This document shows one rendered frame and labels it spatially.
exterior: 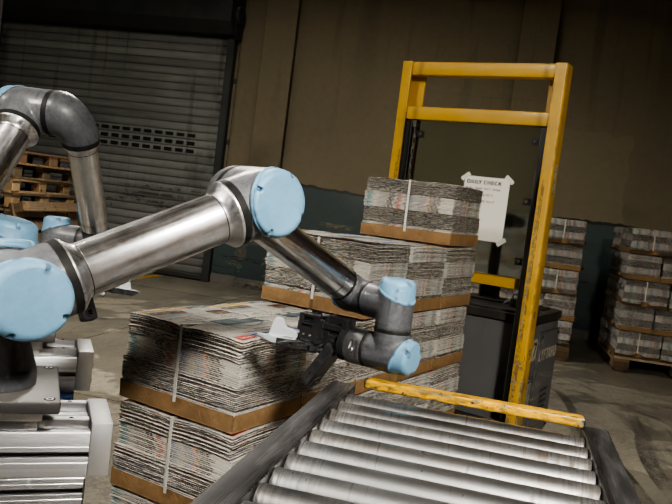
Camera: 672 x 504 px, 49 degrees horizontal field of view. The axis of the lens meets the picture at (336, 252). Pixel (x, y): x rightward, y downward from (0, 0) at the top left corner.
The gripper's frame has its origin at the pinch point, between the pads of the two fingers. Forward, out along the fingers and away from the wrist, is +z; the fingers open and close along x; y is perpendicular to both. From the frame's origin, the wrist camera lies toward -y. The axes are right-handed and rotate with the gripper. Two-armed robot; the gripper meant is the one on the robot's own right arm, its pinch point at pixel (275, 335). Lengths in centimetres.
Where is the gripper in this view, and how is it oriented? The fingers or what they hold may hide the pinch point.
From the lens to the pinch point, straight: 170.4
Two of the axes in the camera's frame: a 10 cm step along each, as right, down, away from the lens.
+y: 1.2, -9.9, -0.6
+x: -5.5, -0.1, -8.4
